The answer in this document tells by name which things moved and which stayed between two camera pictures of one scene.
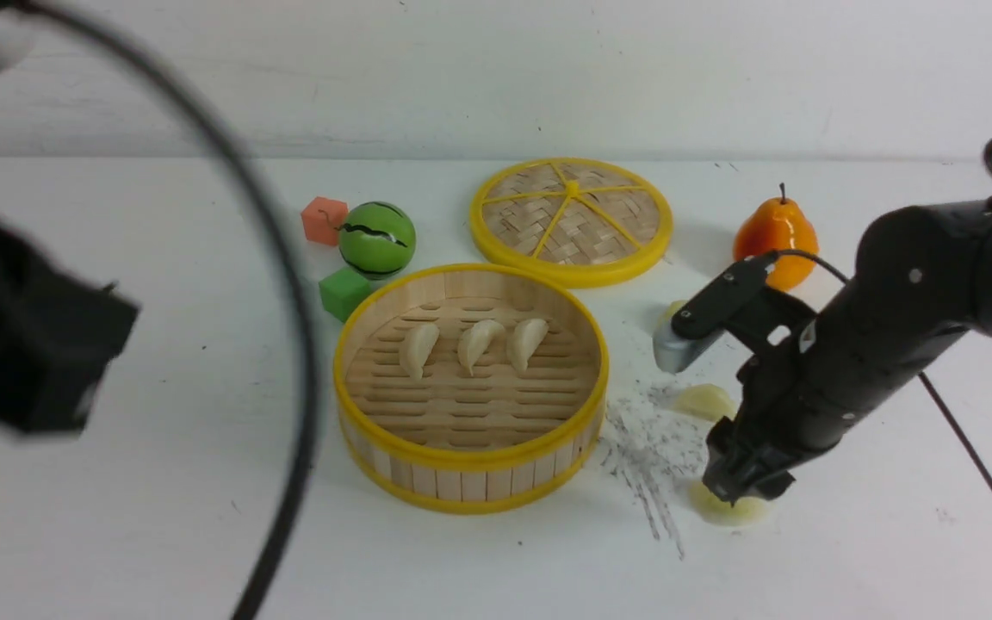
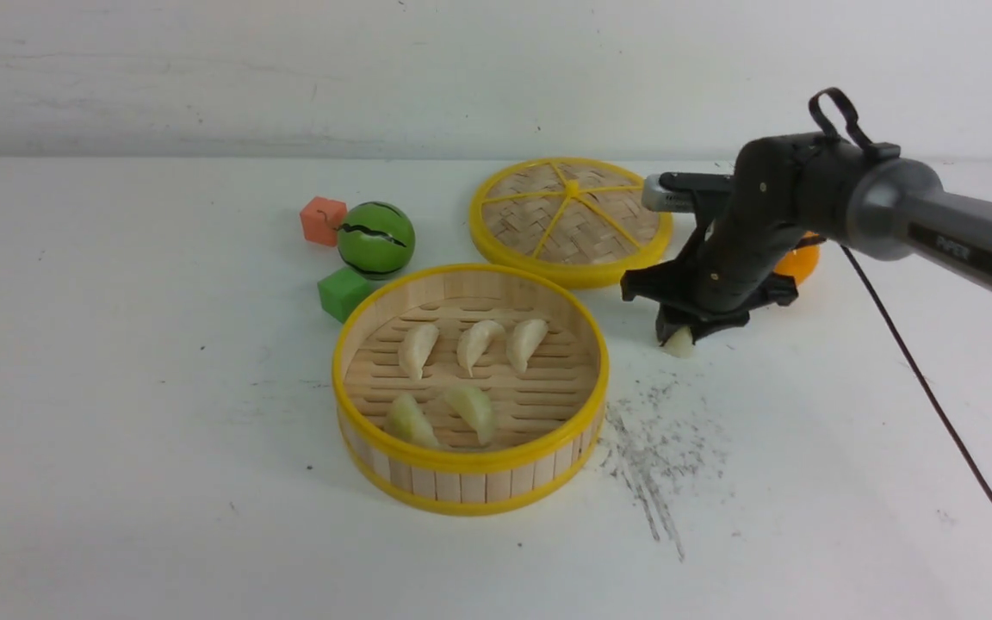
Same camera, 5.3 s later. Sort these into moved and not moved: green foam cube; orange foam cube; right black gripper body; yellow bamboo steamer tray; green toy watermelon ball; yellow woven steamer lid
Moved: right black gripper body
Not moved: yellow woven steamer lid; green foam cube; yellow bamboo steamer tray; orange foam cube; green toy watermelon ball
